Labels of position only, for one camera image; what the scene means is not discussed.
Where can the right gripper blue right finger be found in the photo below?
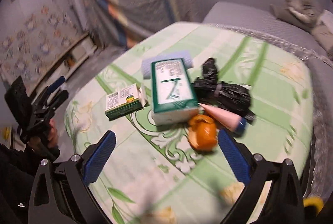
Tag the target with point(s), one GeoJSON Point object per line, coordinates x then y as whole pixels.
{"type": "Point", "coordinates": [284, 203]}

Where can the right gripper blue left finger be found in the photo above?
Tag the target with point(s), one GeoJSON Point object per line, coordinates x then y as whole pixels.
{"type": "Point", "coordinates": [60, 192]}

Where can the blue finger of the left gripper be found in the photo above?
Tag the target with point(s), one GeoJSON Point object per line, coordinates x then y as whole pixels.
{"type": "Point", "coordinates": [55, 85]}

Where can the small green white box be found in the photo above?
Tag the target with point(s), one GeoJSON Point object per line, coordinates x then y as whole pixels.
{"type": "Point", "coordinates": [125, 101]}

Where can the pink tube with blue cap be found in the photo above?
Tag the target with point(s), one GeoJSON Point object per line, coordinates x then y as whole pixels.
{"type": "Point", "coordinates": [226, 116]}

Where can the white foam fruit net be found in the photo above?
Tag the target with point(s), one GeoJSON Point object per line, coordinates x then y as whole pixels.
{"type": "Point", "coordinates": [166, 59]}

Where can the orange peel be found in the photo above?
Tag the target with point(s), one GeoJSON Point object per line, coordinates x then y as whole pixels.
{"type": "Point", "coordinates": [202, 134]}

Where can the black plastic bag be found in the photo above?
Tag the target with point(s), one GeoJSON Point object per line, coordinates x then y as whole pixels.
{"type": "Point", "coordinates": [231, 97]}

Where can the green white tissue pack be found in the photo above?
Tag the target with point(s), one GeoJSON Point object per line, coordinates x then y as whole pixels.
{"type": "Point", "coordinates": [173, 97]}

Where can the yellow trash bin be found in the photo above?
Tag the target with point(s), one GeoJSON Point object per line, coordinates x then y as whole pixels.
{"type": "Point", "coordinates": [313, 204]}

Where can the person's left hand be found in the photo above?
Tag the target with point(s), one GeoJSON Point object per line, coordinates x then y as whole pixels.
{"type": "Point", "coordinates": [52, 137]}

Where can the low white shelf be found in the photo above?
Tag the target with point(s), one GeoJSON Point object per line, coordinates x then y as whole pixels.
{"type": "Point", "coordinates": [67, 63]}

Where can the green floral table cloth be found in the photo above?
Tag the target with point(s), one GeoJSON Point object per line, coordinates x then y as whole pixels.
{"type": "Point", "coordinates": [176, 173]}

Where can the grey square cushion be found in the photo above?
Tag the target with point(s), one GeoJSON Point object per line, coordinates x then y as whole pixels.
{"type": "Point", "coordinates": [324, 37]}

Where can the grey bolster pillow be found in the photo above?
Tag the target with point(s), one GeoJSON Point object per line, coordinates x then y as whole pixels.
{"type": "Point", "coordinates": [285, 15]}

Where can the white patterned pillow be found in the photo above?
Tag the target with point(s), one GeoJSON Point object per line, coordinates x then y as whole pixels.
{"type": "Point", "coordinates": [326, 18]}

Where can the plush tiger in plastic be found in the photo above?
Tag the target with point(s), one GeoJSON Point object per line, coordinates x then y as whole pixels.
{"type": "Point", "coordinates": [306, 11]}

